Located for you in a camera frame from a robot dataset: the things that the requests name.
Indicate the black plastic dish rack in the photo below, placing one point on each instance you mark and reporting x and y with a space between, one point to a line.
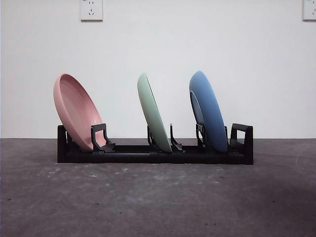
74 158

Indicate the blue round plate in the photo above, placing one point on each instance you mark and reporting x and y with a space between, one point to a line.
209 106

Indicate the white wall socket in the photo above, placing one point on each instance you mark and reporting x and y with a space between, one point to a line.
309 10
91 11

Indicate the pink round plate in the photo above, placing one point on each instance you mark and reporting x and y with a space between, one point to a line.
74 106

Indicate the green round plate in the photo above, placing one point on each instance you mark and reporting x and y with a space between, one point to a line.
153 111

